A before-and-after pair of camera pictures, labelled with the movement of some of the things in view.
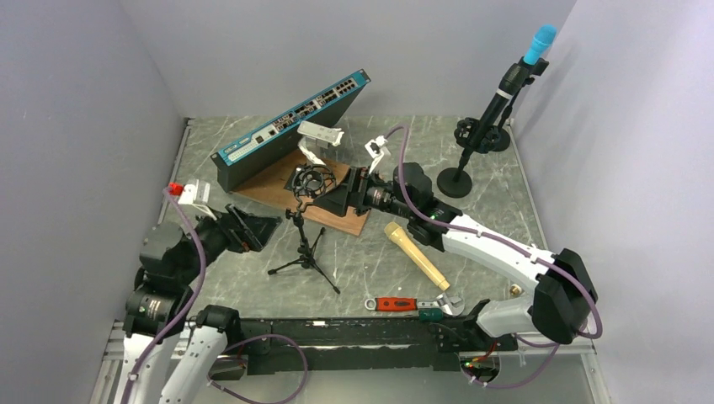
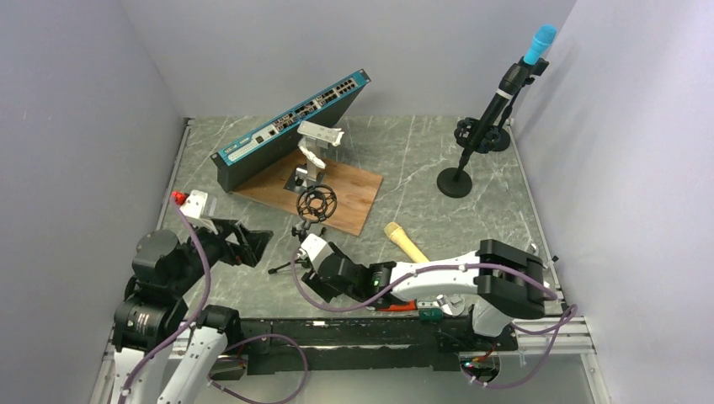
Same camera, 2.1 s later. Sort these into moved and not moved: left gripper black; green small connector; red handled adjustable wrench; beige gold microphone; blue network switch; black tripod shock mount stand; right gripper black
Moved: right gripper black; black tripod shock mount stand; left gripper black
Not moved: beige gold microphone; red handled adjustable wrench; green small connector; blue network switch
